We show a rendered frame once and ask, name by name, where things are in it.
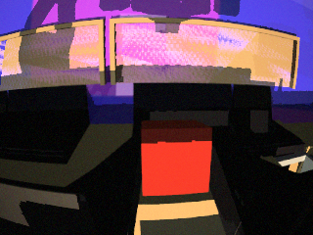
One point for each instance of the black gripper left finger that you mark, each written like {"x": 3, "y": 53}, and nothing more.
{"x": 104, "y": 201}

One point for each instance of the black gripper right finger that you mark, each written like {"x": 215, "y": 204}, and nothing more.
{"x": 256, "y": 197}

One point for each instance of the red block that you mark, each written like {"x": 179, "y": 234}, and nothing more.
{"x": 175, "y": 157}

